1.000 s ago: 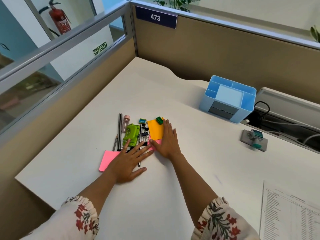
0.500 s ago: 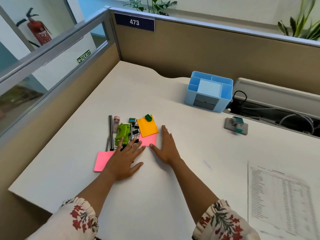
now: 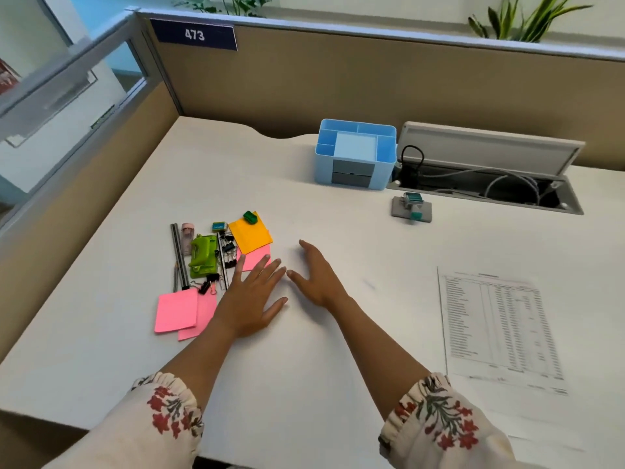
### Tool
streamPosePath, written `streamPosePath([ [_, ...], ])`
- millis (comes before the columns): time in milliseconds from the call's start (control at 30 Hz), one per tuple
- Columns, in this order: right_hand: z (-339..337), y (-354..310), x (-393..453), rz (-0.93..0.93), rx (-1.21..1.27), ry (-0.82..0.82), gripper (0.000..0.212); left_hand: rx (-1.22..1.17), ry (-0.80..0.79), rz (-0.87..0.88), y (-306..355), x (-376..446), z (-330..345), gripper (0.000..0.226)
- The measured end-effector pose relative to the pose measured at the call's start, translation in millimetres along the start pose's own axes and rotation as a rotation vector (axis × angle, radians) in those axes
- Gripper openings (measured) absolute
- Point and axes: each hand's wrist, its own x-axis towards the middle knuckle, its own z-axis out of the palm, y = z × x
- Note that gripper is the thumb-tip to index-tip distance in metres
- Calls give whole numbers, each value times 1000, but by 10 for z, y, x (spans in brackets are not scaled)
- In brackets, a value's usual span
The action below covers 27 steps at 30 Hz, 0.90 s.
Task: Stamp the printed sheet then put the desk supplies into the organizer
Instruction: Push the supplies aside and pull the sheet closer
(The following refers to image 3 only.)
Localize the blue desk organizer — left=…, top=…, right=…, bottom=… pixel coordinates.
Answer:
left=313, top=118, right=397, bottom=191

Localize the red fire extinguisher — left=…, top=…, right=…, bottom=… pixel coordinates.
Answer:
left=0, top=58, right=23, bottom=96

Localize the person's right hand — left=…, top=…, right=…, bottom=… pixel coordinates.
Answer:
left=286, top=238, right=355, bottom=316

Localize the dark blue number sign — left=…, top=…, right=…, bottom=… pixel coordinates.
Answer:
left=149, top=18, right=239, bottom=52

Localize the green date stamp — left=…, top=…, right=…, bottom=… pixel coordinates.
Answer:
left=400, top=192, right=424, bottom=222

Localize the orange sticky note pad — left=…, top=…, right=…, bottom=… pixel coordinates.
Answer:
left=228, top=211, right=274, bottom=256

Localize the beige partition panel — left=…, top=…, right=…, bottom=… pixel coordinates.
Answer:
left=138, top=8, right=625, bottom=171

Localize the green exit sign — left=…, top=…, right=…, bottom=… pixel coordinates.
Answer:
left=90, top=104, right=117, bottom=130

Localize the white desk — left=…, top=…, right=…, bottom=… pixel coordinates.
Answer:
left=0, top=115, right=625, bottom=469

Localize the person's left hand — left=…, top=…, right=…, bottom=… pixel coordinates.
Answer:
left=213, top=253, right=290, bottom=339

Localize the green snake plant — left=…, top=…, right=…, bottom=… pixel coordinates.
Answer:
left=467, top=0, right=594, bottom=44

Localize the green stapler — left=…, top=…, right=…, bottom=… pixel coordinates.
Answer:
left=188, top=234, right=219, bottom=279

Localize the grey stamp pad case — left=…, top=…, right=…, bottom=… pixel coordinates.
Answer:
left=391, top=195, right=434, bottom=224

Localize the white floral dress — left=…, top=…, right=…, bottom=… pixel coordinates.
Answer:
left=46, top=371, right=553, bottom=469

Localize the black cable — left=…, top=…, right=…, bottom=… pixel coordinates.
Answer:
left=399, top=145, right=426, bottom=179

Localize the grey cable tray lid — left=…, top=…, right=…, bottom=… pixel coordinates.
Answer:
left=396, top=121, right=586, bottom=177

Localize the printed paper sheet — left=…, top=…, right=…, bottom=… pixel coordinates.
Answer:
left=437, top=266, right=569, bottom=397

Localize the grey desk cable tray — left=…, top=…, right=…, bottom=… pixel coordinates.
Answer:
left=386, top=160, right=585, bottom=216

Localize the pile of black binder clips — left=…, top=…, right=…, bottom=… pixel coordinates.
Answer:
left=197, top=231, right=240, bottom=296

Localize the leafy green plant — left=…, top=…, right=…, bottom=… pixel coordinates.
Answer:
left=171, top=0, right=283, bottom=18

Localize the looped grey cable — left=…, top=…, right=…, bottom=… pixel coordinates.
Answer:
left=483, top=173, right=543, bottom=206

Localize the person's left forearm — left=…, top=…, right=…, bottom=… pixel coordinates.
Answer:
left=158, top=317, right=247, bottom=411

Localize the pink sticky note pad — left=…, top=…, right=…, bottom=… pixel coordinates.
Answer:
left=236, top=244, right=272, bottom=273
left=177, top=290, right=219, bottom=342
left=154, top=287, right=200, bottom=335

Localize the black silver pen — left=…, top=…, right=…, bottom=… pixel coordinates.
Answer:
left=216, top=233, right=229, bottom=290

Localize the person's right forearm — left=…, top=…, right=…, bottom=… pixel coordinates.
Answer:
left=334, top=295, right=430, bottom=428

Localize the flat grey cable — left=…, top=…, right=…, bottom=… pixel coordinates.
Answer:
left=422, top=168, right=489, bottom=180

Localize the glass topped side partition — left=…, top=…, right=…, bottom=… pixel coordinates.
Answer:
left=0, top=9, right=182, bottom=362

